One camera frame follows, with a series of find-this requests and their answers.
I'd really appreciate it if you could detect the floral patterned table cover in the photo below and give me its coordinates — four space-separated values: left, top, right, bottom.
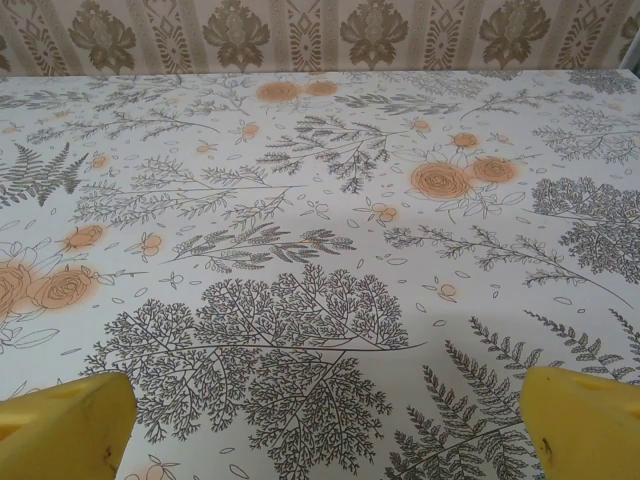
0 69 640 480

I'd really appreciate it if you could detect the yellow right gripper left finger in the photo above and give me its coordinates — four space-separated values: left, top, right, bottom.
0 373 136 480

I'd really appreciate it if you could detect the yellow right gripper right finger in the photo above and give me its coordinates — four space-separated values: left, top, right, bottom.
521 366 640 480

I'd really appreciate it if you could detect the aluminium frame post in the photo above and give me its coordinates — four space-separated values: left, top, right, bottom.
617 27 640 84

